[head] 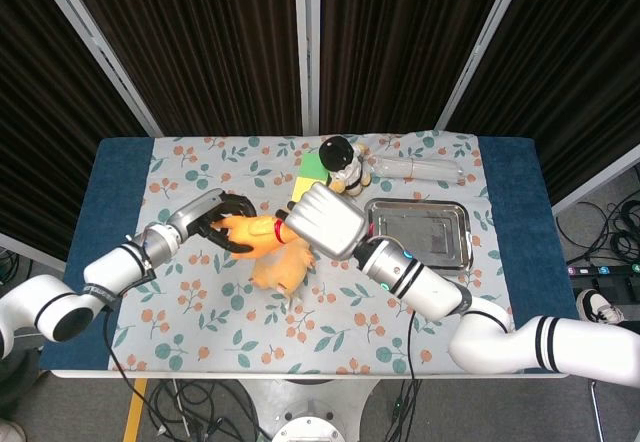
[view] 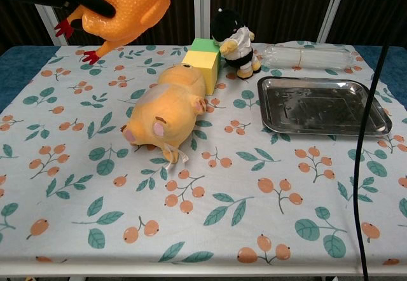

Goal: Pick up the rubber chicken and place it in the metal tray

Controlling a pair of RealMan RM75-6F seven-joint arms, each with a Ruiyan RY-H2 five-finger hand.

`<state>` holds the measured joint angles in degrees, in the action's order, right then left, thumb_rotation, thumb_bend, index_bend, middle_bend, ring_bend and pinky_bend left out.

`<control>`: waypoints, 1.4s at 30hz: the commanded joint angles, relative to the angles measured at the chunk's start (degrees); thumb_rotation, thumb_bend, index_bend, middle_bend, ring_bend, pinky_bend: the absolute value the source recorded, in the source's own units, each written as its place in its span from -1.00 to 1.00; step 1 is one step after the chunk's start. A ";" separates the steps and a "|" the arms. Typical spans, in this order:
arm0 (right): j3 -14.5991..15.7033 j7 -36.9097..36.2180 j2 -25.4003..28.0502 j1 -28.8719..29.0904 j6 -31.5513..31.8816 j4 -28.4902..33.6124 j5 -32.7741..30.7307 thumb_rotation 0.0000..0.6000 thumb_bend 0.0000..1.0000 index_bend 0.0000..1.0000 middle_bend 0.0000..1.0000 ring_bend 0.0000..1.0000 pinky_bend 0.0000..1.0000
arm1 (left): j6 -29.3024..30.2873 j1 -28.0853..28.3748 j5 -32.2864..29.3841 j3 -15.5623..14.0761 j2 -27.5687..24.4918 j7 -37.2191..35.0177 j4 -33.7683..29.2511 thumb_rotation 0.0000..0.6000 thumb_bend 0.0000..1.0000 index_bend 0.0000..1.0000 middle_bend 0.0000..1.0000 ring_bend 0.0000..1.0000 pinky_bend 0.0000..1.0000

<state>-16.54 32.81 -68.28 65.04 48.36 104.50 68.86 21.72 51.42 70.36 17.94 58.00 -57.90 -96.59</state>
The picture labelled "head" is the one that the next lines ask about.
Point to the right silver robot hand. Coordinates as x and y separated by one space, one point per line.
327 222

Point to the yellow plush pig toy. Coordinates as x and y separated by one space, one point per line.
282 274

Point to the yellow rubber chicken toy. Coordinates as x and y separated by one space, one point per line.
252 237

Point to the floral printed tablecloth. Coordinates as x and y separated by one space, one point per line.
225 322

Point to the yellow floor tape strip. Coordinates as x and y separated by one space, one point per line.
134 412

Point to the yellow and green foam block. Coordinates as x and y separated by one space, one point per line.
314 169

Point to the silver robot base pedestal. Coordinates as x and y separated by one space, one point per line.
310 412

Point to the blue table cover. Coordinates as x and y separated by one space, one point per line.
110 192

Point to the black power strip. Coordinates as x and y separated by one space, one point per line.
605 269

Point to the clear plastic bottle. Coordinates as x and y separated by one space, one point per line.
415 168

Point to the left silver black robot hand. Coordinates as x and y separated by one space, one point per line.
192 212

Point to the white black sneaker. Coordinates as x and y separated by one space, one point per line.
597 307

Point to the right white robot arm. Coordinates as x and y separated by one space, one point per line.
425 282

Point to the stainless steel tray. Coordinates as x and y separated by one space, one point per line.
425 227

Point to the white partition frame post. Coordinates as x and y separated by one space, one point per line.
307 47
487 42
100 47

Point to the grey shoe toe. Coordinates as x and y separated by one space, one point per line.
11 432

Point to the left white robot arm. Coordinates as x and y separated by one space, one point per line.
107 272

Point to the black and white plush doll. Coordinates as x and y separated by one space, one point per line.
336 154

